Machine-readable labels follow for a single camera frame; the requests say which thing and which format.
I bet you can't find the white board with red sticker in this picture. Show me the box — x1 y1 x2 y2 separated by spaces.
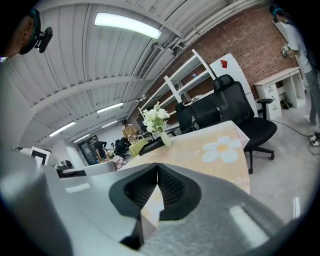
209 52 259 118

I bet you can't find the white flower bouquet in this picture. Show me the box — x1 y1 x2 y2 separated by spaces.
141 101 171 135

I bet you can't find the person's head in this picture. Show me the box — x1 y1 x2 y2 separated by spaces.
0 7 42 59

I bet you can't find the white shelving unit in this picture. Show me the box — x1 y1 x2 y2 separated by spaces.
138 48 217 123

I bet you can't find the ceiling air vent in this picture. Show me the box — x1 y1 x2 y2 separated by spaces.
136 42 166 81

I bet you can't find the black floor cable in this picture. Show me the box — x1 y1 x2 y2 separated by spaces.
269 119 320 157

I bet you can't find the black flat tray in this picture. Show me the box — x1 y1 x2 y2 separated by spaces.
138 138 165 157

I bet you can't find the white power strip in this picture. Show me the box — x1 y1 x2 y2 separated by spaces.
307 133 320 148

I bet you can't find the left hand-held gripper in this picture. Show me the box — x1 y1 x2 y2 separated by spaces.
20 146 118 179

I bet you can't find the white drawer desk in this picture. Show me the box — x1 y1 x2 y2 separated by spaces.
253 66 308 121

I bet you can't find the long ceiling light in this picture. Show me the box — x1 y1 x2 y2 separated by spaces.
48 121 76 138
94 11 163 40
101 119 118 129
96 101 125 115
72 133 91 144

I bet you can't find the black mesh office chair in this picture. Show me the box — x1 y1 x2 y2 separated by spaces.
166 101 195 137
191 98 222 130
212 74 278 175

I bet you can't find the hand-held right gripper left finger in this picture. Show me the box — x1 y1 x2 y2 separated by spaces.
43 162 159 256

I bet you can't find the lime green tablecloth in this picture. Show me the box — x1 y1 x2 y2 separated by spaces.
128 137 150 159

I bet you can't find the black cabinet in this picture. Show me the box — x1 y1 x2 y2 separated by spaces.
77 140 99 166

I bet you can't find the black head camera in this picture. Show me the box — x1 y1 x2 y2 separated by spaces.
33 26 54 54

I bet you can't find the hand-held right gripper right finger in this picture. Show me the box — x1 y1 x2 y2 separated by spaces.
142 162 286 256

